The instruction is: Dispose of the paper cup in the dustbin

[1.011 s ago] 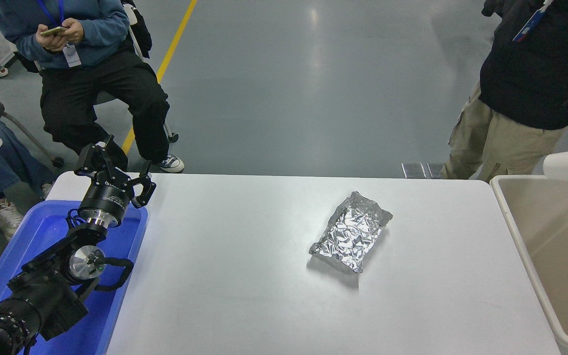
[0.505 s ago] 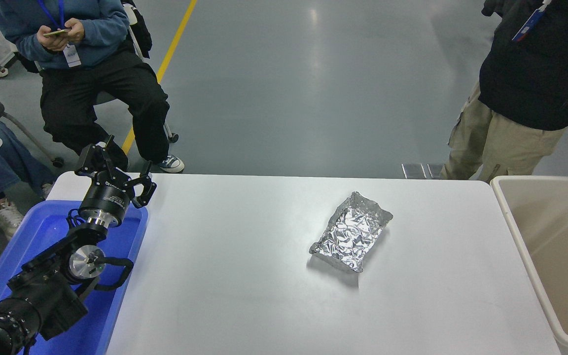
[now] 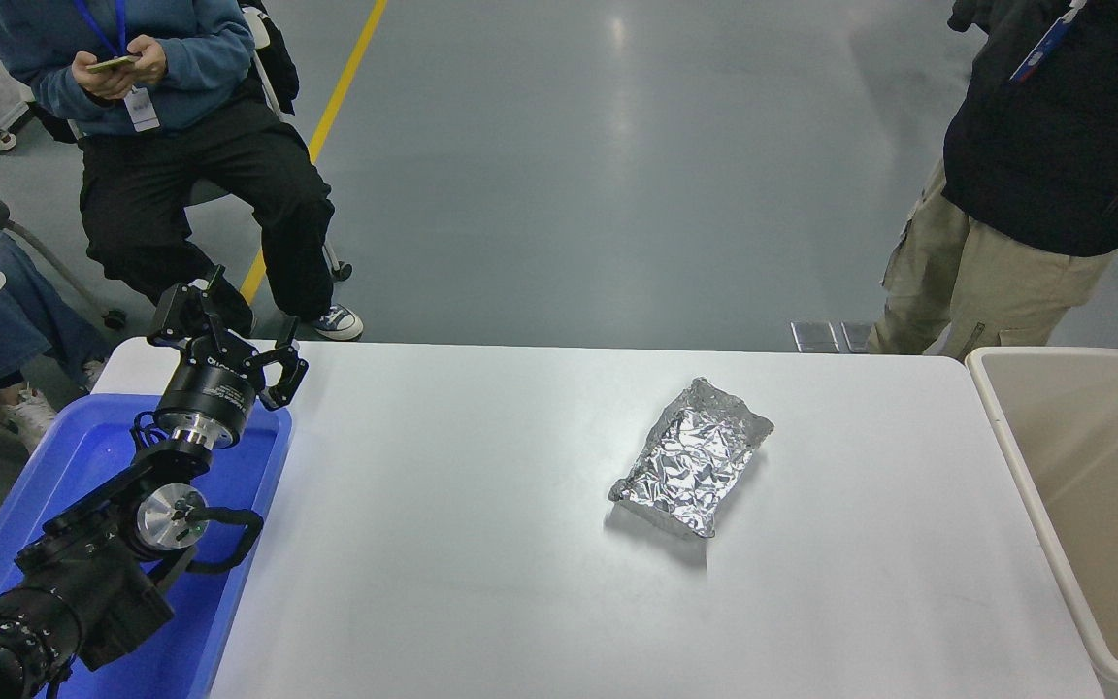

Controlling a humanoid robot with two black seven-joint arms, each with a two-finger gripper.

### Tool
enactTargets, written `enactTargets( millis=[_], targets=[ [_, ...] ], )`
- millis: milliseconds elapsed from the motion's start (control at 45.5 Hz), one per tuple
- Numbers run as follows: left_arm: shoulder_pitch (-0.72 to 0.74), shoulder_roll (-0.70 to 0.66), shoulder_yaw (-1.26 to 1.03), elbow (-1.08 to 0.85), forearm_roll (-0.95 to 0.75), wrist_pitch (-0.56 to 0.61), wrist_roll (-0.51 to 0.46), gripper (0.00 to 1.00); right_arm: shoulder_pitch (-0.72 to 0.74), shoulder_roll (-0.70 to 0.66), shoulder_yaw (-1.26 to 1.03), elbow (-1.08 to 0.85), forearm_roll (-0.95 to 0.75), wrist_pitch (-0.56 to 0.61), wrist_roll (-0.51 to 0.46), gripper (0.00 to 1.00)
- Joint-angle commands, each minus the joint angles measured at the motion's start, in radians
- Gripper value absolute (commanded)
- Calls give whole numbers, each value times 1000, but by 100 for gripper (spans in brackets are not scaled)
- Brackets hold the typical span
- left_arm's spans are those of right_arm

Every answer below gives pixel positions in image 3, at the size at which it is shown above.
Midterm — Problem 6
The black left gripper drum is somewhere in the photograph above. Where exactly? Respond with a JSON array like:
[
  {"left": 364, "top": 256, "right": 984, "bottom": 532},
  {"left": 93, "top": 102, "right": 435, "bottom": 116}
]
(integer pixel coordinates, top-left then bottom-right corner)
[{"left": 153, "top": 354, "right": 260, "bottom": 439}]

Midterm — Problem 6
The phone person's right hand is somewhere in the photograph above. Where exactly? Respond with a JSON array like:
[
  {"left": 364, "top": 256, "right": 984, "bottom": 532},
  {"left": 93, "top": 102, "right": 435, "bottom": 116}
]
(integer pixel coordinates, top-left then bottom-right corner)
[{"left": 72, "top": 49, "right": 135, "bottom": 101}]

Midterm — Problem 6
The phone person's left hand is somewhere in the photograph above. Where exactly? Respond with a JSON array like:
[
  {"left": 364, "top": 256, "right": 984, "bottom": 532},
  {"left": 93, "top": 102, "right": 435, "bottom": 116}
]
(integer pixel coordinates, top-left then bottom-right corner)
[{"left": 120, "top": 34, "right": 169, "bottom": 87}]

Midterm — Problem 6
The person holding phone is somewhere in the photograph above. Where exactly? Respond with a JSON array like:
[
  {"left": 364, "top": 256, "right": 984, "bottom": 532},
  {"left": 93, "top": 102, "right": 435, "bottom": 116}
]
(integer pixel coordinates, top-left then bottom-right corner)
[{"left": 0, "top": 0, "right": 366, "bottom": 343}]

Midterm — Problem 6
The blue plastic tray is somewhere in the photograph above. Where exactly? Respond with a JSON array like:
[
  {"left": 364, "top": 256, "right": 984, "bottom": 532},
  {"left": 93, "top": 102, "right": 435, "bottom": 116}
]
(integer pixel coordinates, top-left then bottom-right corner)
[{"left": 0, "top": 393, "right": 293, "bottom": 699}]

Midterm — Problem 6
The person in jeans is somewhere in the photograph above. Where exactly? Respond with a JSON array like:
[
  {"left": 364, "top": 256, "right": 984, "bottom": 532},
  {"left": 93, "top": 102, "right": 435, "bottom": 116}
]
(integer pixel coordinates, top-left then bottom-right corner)
[{"left": 0, "top": 160, "right": 114, "bottom": 454}]

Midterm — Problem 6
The crumpled silver foil tray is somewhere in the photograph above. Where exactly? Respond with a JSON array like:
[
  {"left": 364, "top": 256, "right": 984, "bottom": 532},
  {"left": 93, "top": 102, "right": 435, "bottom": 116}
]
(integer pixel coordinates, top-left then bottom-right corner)
[{"left": 608, "top": 377, "right": 775, "bottom": 540}]

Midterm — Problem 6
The large pale plastic bin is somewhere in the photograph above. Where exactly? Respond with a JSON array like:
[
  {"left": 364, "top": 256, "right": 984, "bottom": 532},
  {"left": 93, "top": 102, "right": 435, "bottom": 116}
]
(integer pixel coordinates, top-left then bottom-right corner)
[{"left": 965, "top": 346, "right": 1118, "bottom": 692}]

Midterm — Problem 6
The person with blue badge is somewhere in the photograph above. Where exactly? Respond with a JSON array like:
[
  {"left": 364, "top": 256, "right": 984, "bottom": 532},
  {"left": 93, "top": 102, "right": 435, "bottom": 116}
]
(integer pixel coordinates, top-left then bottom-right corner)
[{"left": 868, "top": 0, "right": 1118, "bottom": 362}]

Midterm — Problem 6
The blue id badge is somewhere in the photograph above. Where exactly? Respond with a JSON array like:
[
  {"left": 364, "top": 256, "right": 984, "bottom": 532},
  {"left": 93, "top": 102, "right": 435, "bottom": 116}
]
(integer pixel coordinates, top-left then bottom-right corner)
[{"left": 1009, "top": 5, "right": 1078, "bottom": 83}]

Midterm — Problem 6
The white badge on blue lanyard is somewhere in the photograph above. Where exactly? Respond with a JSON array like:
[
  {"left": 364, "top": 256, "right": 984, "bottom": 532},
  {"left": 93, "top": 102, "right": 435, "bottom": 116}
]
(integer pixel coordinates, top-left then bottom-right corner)
[{"left": 71, "top": 0, "right": 161, "bottom": 133}]

